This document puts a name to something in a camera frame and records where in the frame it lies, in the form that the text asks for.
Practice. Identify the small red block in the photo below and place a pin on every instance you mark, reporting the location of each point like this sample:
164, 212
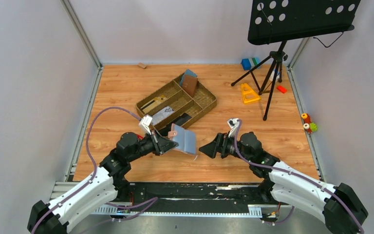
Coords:
281, 89

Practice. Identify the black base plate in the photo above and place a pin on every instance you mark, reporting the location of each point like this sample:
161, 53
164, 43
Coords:
198, 197

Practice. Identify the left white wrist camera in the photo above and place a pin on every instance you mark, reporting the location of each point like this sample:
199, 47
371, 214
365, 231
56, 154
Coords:
144, 124

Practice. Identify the gold card in tray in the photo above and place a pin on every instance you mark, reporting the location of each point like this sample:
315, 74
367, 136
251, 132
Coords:
153, 103

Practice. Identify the small cardboard piece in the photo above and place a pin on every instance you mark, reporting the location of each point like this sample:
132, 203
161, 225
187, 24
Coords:
142, 65

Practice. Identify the brown leather wallet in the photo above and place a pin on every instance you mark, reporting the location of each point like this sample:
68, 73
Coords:
190, 85

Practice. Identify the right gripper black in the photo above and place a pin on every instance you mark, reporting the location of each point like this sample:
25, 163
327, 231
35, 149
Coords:
219, 145

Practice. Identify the white patterned card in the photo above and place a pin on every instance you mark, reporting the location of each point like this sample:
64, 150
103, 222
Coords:
161, 115

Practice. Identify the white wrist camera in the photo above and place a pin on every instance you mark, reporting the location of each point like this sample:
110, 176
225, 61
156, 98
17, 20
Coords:
144, 124
234, 125

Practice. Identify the black music stand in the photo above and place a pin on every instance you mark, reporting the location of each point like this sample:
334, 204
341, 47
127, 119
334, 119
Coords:
279, 21

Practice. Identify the black card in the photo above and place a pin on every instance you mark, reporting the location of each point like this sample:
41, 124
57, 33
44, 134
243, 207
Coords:
181, 120

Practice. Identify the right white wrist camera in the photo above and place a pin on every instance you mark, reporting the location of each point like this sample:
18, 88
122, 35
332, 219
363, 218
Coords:
234, 125

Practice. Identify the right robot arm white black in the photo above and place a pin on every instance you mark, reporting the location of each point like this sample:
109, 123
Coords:
338, 207

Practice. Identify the green red toy piece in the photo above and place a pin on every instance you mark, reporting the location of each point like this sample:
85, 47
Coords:
310, 127

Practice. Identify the aluminium frame rail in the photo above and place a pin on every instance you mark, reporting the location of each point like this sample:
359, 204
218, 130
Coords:
128, 211

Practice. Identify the orange red toy piece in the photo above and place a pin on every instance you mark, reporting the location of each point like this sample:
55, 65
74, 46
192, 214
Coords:
306, 118

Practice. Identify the pink card holder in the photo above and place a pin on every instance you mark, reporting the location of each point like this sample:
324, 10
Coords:
186, 139

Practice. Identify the woven olive divided tray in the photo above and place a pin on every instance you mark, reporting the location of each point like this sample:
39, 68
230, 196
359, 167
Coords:
181, 102

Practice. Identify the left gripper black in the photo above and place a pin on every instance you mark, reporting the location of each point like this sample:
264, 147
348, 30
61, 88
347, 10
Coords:
160, 145

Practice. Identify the yellow triangular toy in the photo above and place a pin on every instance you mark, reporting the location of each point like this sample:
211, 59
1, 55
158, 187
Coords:
248, 94

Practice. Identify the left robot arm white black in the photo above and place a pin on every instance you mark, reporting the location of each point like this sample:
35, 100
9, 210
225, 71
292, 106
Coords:
106, 183

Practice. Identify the blue green block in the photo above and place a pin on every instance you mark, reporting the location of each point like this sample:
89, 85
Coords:
249, 63

